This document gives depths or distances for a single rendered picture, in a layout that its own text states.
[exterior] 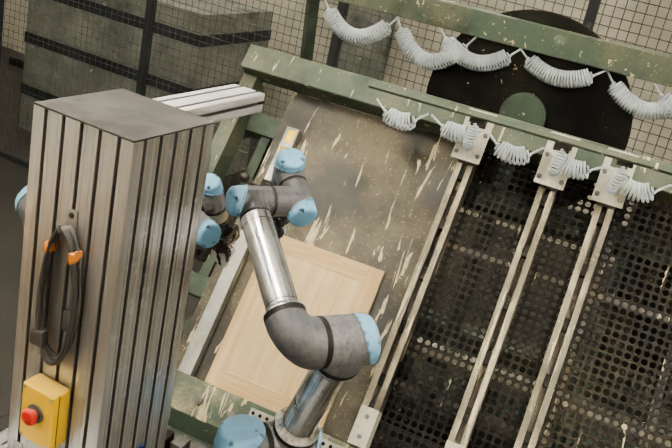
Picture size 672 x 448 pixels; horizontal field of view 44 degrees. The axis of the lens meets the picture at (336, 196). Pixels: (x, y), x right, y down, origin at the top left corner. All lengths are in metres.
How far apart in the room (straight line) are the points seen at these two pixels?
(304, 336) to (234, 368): 1.14
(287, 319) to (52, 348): 0.49
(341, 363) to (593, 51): 1.78
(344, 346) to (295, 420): 0.32
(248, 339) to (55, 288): 1.25
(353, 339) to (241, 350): 1.12
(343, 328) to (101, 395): 0.51
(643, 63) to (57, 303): 2.22
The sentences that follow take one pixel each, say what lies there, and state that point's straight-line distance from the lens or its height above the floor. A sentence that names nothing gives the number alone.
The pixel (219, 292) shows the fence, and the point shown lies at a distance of 2.94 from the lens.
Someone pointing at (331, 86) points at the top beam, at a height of 1.85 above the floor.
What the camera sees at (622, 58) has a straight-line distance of 3.21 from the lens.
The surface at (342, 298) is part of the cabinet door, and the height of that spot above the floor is 1.24.
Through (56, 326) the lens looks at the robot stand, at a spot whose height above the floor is 1.59.
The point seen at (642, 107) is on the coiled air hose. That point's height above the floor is 2.01.
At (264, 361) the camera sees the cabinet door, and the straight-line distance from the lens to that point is 2.87.
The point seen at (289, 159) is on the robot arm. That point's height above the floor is 1.87.
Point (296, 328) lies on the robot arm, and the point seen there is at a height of 1.64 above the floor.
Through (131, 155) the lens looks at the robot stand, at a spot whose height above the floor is 2.00.
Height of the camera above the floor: 2.51
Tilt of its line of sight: 20 degrees down
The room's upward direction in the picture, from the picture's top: 12 degrees clockwise
